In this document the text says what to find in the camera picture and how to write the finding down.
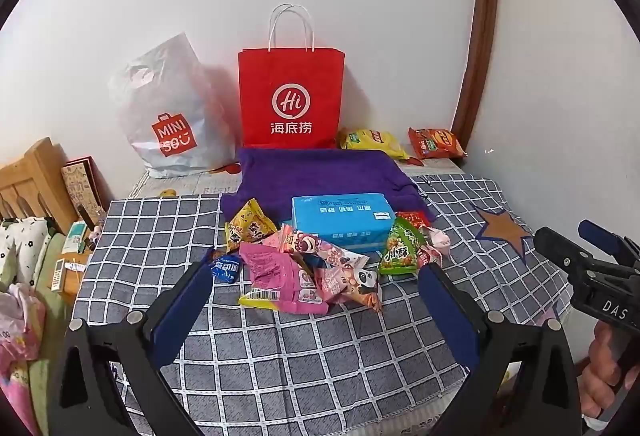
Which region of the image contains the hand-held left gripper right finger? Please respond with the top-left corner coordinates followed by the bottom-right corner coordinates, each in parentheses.
top-left (417, 262), bottom-right (583, 436)

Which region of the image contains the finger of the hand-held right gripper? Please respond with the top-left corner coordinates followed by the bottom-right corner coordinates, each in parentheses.
top-left (578, 219), bottom-right (640, 267)
top-left (532, 227), bottom-right (608, 282)

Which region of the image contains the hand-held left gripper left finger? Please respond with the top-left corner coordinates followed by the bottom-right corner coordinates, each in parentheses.
top-left (47, 247), bottom-right (221, 436)

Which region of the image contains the white red fruit candy packet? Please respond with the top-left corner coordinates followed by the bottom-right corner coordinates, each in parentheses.
top-left (415, 225), bottom-right (452, 267)

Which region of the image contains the panda print snack packet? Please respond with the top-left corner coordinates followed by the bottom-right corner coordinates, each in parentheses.
top-left (315, 263), bottom-right (385, 314)

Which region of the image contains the yellow snack packet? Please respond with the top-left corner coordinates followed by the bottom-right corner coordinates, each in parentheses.
top-left (225, 198), bottom-right (278, 253)

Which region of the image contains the long pink cartoon packet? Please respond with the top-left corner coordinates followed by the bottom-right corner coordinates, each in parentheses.
top-left (320, 241), bottom-right (371, 274)

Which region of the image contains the person's right hand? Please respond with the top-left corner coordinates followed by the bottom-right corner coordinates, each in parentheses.
top-left (582, 322), bottom-right (640, 423)

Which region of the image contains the small blue cookie packet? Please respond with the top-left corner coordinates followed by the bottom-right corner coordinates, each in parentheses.
top-left (209, 253), bottom-right (243, 286)

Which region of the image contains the green snack packet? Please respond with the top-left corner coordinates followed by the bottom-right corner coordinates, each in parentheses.
top-left (377, 216), bottom-right (427, 278)

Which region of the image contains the large pink snack packet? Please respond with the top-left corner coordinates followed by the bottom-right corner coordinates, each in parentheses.
top-left (237, 242), bottom-right (333, 315)

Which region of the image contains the small red snack packet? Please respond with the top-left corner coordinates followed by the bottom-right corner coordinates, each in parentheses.
top-left (395, 211), bottom-right (431, 229)

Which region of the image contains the wooden bedside table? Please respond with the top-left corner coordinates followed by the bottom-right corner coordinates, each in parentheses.
top-left (50, 251), bottom-right (93, 307)

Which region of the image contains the grey checked blanket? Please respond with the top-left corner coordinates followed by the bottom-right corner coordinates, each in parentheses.
top-left (70, 173), bottom-right (573, 436)

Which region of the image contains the white remote control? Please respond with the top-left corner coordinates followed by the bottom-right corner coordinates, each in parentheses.
top-left (50, 258), bottom-right (68, 292)

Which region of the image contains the white green box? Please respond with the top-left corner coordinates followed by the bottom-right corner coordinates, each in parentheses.
top-left (62, 221), bottom-right (88, 257)

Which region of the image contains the pink bear snack packet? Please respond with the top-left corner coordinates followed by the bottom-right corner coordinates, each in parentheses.
top-left (262, 223), bottom-right (333, 259)

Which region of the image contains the blue box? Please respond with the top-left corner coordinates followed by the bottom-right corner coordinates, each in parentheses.
top-left (282, 192), bottom-right (398, 254)

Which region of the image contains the patterned gift box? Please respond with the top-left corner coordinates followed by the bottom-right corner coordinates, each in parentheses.
top-left (61, 156), bottom-right (108, 227)

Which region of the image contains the orange chip bag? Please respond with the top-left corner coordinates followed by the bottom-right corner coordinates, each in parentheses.
top-left (407, 126), bottom-right (468, 161)

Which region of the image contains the pink printed cloth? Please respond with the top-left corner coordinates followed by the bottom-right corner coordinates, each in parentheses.
top-left (0, 283), bottom-right (48, 436)

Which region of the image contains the white floral pillow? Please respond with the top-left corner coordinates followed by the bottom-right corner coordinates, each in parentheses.
top-left (0, 216), bottom-right (51, 287)

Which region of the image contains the purple towel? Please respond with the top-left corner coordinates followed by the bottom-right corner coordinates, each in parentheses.
top-left (220, 147), bottom-right (438, 229)

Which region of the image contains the yellow chip bag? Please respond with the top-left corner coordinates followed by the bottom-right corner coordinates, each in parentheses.
top-left (337, 127), bottom-right (411, 162)

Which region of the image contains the wooden headboard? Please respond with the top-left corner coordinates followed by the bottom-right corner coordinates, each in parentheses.
top-left (0, 137), bottom-right (81, 234)

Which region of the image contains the white plastic shopping bag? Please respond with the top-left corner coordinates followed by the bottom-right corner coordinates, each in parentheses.
top-left (107, 32), bottom-right (243, 180)

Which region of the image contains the red paper bag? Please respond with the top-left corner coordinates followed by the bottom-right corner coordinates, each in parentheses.
top-left (237, 3), bottom-right (347, 151)

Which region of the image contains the brown wooden door frame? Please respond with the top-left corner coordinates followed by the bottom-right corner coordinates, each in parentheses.
top-left (452, 0), bottom-right (500, 160)

